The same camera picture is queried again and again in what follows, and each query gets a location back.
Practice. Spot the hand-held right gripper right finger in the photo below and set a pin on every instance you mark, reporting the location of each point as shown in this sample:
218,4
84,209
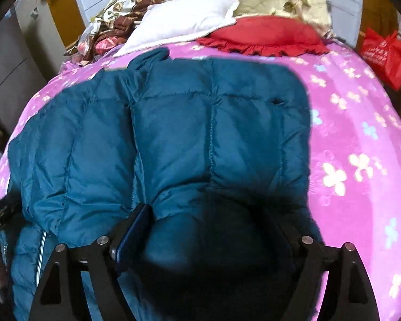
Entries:
309,257

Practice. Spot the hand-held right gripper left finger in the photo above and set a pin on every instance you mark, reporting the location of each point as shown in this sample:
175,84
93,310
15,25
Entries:
133,234

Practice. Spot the teal down jacket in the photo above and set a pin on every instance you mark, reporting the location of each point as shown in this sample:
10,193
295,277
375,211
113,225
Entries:
187,123

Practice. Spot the pink floral blanket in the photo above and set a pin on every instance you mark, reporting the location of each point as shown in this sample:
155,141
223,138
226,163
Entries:
354,140

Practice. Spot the pink plastic packet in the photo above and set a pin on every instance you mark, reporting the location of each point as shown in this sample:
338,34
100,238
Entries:
98,45

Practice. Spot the grey refrigerator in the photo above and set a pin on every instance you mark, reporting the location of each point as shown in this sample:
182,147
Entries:
16,57

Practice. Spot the white pillow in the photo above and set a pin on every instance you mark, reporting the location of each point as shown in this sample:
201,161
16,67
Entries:
180,23

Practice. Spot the red shopping bag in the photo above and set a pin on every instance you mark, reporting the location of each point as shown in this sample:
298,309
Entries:
384,53

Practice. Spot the brown patterned quilt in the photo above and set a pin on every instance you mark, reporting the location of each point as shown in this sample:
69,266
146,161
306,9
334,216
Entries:
127,16

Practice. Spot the red ruffled pillow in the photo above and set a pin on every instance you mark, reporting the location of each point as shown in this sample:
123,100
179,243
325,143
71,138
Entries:
270,35

